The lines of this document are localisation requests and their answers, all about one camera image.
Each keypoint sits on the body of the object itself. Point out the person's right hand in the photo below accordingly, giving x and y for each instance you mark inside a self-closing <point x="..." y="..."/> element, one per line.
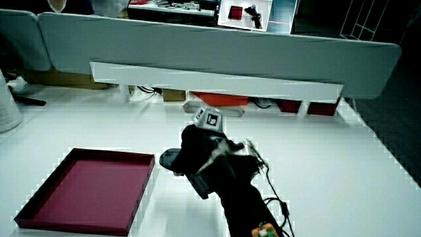
<point x="210" y="154"/>

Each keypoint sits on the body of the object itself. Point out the dark grey mouse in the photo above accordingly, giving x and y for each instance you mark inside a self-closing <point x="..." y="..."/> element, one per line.
<point x="167" y="158"/>

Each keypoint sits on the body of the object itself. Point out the person's right forearm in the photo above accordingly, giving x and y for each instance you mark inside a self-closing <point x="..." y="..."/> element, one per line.
<point x="245" y="210"/>

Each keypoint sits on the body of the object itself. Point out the white desk shelf riser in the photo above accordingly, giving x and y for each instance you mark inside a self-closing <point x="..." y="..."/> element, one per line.
<point x="210" y="80"/>

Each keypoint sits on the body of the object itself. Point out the white desk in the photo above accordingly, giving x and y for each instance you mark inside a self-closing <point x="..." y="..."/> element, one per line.
<point x="322" y="177"/>

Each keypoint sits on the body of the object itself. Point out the orange box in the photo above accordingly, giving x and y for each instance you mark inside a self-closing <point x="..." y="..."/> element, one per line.
<point x="223" y="98"/>

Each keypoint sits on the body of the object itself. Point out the small cardboard box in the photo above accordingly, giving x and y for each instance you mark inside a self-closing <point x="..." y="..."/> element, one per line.
<point x="173" y="95"/>

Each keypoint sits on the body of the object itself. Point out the dark red box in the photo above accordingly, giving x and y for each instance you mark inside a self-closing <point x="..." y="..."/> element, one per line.
<point x="323" y="109"/>
<point x="290" y="106"/>

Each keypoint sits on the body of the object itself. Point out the orange green sensor board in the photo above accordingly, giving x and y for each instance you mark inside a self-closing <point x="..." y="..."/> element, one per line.
<point x="265" y="231"/>

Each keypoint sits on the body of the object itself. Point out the long grey partition panel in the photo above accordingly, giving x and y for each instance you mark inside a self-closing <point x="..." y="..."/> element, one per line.
<point x="210" y="46"/>

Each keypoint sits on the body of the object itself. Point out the maroon shallow tray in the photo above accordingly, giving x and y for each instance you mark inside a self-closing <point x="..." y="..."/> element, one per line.
<point x="89" y="191"/>

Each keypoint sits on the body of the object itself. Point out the computer monitor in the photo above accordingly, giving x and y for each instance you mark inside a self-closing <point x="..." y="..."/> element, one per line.
<point x="253" y="14"/>

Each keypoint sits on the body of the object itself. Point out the large cardboard box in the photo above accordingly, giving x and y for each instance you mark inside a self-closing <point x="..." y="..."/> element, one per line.
<point x="59" y="79"/>

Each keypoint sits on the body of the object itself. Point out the white cylindrical container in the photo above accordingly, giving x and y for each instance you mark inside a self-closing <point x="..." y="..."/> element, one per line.
<point x="6" y="108"/>

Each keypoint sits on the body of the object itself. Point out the short grey partition panel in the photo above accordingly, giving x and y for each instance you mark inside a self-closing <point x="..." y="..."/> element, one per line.
<point x="19" y="39"/>

